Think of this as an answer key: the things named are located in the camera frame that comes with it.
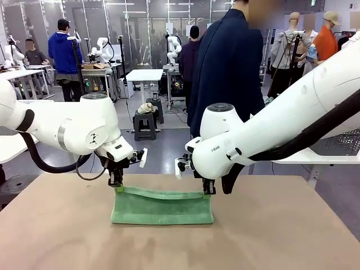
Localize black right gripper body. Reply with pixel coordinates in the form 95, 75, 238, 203
192, 169, 217, 189

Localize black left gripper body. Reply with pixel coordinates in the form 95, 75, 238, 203
103, 159, 132, 181

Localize green towel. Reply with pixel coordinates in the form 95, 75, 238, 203
110, 185, 214, 226

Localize grey plastic mesh basket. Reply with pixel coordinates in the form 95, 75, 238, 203
317, 128, 360, 156

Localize grey plastic step stool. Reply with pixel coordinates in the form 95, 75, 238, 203
146, 97, 165, 124
133, 110, 158, 141

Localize beige cloth bundle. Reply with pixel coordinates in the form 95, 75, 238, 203
137, 102, 159, 115

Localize white floor cabinet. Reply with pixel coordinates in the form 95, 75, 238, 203
118, 78, 134, 99

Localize white robot workbench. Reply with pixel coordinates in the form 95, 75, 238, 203
80, 67, 119, 96

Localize white workbench with computer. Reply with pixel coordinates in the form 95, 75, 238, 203
163, 64, 187, 110

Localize white table with white leg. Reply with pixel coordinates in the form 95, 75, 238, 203
0, 98, 55, 164

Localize person in navy jacket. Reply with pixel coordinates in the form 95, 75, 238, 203
187, 0, 285, 138

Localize white table with rounded corners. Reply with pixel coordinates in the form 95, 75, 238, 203
269, 118, 360, 182

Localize person in purple hoodie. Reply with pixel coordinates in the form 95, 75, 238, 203
178, 25, 202, 113

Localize person in blue hoodie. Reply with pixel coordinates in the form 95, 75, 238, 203
47, 19, 84, 102

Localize white office desk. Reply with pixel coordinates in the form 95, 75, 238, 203
0, 65, 52, 99

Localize seated person in dark shirt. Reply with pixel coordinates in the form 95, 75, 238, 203
24, 38, 49, 68

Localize mannequin in grey shirt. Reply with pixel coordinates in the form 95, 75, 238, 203
268, 11, 313, 98

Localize mannequin white shirt black dress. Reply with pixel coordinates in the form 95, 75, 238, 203
295, 13, 320, 78

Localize mannequin with cap, orange vest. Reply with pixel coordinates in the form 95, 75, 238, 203
306, 11, 341, 67

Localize black clothes rack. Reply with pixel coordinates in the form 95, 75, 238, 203
333, 30, 352, 51

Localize mannequin white top orange trousers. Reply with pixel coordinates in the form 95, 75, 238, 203
347, 30, 360, 47

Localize thin black left camera cable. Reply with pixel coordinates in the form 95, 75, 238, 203
75, 160, 110, 181

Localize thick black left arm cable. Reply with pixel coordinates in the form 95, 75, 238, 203
16, 130, 93, 174

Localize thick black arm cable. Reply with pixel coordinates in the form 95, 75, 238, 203
220, 88, 360, 195
16, 130, 93, 174

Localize black camera stand pole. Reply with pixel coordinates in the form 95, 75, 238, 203
118, 35, 129, 99

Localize dark round base plate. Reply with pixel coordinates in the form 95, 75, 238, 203
0, 174, 40, 212

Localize black camera tripod pole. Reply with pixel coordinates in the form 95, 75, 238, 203
67, 28, 88, 96

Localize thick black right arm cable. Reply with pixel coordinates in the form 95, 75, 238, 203
220, 88, 360, 195

